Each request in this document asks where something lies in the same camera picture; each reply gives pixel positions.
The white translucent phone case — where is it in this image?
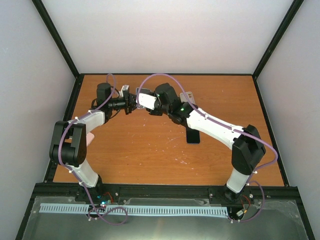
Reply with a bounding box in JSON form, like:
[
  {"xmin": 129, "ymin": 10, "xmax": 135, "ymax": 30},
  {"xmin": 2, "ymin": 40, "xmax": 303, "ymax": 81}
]
[{"xmin": 179, "ymin": 91, "xmax": 195, "ymax": 104}]

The blue phone black screen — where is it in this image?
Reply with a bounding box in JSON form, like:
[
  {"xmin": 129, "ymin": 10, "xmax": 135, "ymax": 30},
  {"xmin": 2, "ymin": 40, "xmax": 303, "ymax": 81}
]
[{"xmin": 186, "ymin": 127, "xmax": 201, "ymax": 144}]

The pink phone case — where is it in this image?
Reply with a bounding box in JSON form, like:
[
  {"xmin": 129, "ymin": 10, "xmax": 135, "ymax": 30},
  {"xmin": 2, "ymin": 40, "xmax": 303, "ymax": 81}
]
[{"xmin": 86, "ymin": 132, "xmax": 95, "ymax": 146}]

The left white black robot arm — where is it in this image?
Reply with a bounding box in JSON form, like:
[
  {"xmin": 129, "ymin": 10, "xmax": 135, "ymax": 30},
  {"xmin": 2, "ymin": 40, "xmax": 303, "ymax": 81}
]
[{"xmin": 49, "ymin": 82, "xmax": 137, "ymax": 202}]

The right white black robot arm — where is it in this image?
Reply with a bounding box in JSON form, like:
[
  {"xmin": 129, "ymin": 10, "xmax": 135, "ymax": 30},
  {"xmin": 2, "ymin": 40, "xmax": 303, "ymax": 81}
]
[{"xmin": 138, "ymin": 83, "xmax": 266, "ymax": 203}]

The metal front plate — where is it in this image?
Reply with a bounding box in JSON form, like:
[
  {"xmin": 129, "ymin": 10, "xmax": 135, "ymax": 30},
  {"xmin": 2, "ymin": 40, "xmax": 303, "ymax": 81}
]
[{"xmin": 18, "ymin": 197, "xmax": 309, "ymax": 240}]

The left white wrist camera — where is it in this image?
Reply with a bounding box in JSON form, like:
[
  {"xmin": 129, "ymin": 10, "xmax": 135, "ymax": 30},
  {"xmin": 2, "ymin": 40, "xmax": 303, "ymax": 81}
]
[{"xmin": 119, "ymin": 84, "xmax": 130, "ymax": 98}]

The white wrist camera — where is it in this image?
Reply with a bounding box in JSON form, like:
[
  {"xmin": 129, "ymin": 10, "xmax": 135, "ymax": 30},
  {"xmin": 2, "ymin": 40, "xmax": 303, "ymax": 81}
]
[
  {"xmin": 137, "ymin": 93, "xmax": 157, "ymax": 110},
  {"xmin": 119, "ymin": 84, "xmax": 130, "ymax": 98}
]

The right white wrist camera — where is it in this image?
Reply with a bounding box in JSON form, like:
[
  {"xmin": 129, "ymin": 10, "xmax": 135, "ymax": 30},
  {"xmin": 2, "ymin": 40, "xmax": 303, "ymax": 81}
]
[{"xmin": 137, "ymin": 93, "xmax": 157, "ymax": 110}]

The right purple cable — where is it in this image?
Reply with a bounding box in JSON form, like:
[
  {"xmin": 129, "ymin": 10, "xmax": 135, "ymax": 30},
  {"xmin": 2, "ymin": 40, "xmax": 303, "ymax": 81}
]
[{"xmin": 137, "ymin": 73, "xmax": 279, "ymax": 223}]

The purple cable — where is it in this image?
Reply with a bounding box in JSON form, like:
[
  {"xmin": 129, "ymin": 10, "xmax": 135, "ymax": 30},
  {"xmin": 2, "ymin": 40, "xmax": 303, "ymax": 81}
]
[
  {"xmin": 57, "ymin": 73, "xmax": 128, "ymax": 225},
  {"xmin": 137, "ymin": 73, "xmax": 279, "ymax": 223}
]

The left black frame post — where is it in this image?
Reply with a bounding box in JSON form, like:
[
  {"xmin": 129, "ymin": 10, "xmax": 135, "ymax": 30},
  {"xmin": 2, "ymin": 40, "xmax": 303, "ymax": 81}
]
[{"xmin": 31, "ymin": 0, "xmax": 81, "ymax": 76}]

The black frame post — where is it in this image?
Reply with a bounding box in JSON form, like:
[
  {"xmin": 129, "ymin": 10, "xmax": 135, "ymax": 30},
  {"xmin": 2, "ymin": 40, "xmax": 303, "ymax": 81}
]
[
  {"xmin": 31, "ymin": 0, "xmax": 81, "ymax": 76},
  {"xmin": 252, "ymin": 0, "xmax": 304, "ymax": 81}
]

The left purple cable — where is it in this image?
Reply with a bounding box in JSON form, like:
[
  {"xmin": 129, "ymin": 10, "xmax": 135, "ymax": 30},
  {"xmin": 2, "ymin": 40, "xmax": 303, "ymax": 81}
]
[{"xmin": 57, "ymin": 73, "xmax": 128, "ymax": 225}]

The light blue cable duct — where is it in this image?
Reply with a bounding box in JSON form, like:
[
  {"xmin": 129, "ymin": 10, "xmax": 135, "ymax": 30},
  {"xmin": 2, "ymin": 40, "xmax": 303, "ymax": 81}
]
[{"xmin": 38, "ymin": 203, "xmax": 229, "ymax": 218}]

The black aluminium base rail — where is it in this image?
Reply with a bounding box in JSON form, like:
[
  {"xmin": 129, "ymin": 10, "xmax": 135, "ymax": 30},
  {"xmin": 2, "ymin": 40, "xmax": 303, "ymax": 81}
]
[{"xmin": 31, "ymin": 182, "xmax": 300, "ymax": 205}]

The right black frame post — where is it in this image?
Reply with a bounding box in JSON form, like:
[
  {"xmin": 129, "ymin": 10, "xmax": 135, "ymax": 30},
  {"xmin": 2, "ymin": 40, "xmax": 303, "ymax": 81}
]
[{"xmin": 252, "ymin": 0, "xmax": 304, "ymax": 81}]

